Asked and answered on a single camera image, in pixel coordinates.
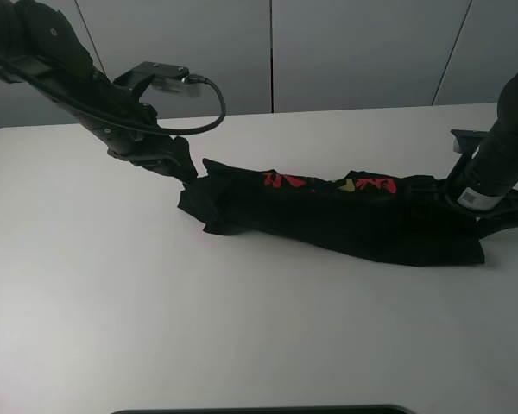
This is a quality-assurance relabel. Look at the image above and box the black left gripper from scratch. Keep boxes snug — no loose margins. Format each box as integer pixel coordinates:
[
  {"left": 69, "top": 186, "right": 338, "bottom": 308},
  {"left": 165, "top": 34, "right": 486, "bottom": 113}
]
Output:
[{"left": 106, "top": 135, "right": 199, "bottom": 183}]

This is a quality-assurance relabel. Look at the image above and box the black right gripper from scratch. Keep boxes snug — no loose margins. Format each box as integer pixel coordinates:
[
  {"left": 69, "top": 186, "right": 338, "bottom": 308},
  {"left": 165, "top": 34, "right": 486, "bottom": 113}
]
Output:
[{"left": 439, "top": 185, "right": 518, "bottom": 238}]

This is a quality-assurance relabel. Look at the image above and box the black printed t-shirt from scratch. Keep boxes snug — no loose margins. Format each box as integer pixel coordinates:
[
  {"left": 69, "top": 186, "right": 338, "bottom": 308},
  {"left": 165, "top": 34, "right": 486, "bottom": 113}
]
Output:
[{"left": 176, "top": 158, "right": 487, "bottom": 269}]

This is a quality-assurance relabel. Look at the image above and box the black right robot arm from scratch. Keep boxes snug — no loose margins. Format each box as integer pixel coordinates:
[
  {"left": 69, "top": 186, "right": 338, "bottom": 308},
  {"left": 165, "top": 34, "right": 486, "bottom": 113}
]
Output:
[{"left": 444, "top": 73, "right": 518, "bottom": 239}]

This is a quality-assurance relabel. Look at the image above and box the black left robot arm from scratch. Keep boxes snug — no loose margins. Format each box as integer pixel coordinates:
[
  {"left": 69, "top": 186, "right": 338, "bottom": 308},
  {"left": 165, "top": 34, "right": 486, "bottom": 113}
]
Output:
[{"left": 0, "top": 1, "right": 198, "bottom": 183}]

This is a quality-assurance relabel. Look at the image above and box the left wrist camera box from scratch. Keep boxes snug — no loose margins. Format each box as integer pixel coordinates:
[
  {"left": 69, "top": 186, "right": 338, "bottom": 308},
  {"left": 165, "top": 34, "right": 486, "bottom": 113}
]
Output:
[{"left": 113, "top": 61, "right": 190, "bottom": 98}]

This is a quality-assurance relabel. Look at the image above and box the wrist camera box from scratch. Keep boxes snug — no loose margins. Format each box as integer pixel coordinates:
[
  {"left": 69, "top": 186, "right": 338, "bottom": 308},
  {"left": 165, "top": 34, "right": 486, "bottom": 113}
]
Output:
[
  {"left": 113, "top": 61, "right": 190, "bottom": 98},
  {"left": 451, "top": 129, "right": 487, "bottom": 154}
]

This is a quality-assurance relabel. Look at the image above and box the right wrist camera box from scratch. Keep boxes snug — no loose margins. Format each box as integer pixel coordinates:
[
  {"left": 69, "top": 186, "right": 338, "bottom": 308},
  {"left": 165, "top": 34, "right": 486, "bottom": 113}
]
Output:
[{"left": 451, "top": 129, "right": 487, "bottom": 154}]

